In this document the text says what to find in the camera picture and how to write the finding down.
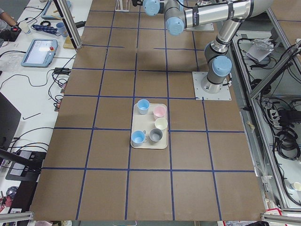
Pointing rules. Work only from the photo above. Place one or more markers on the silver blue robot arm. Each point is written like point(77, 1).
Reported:
point(231, 13)

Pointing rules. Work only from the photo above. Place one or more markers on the pink plastic cup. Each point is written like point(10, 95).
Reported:
point(159, 111)

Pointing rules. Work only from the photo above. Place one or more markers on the light blue cup near pink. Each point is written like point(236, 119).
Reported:
point(143, 106)

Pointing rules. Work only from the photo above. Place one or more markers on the cream plastic cup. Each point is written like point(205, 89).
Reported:
point(161, 123)

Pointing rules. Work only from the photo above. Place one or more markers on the grey plastic cup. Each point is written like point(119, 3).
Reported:
point(156, 135)

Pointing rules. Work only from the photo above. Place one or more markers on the light blue cup far right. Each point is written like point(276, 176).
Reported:
point(137, 138)

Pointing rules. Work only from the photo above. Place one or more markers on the blue cup on desk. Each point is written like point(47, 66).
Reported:
point(62, 29)

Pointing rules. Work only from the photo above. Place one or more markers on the cream serving tray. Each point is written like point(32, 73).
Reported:
point(146, 123)

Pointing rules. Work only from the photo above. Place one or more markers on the wooden mug tree stand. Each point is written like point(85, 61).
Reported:
point(68, 43)

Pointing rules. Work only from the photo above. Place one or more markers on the black power adapter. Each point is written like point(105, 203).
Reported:
point(80, 24)

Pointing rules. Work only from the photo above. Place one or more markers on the teach pendant near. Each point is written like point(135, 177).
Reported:
point(40, 53)

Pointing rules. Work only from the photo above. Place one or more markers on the teach pendant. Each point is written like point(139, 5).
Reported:
point(50, 11)
point(40, 53)

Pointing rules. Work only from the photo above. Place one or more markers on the blue plaid folded cloth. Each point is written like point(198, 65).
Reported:
point(43, 28)

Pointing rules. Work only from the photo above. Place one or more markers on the teach pendant far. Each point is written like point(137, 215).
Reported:
point(50, 11)

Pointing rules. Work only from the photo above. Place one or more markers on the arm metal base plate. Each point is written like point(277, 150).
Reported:
point(204, 90)

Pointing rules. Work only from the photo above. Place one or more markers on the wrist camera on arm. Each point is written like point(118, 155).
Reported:
point(136, 3)

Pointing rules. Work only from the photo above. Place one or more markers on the aluminium frame post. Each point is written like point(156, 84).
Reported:
point(69, 23)

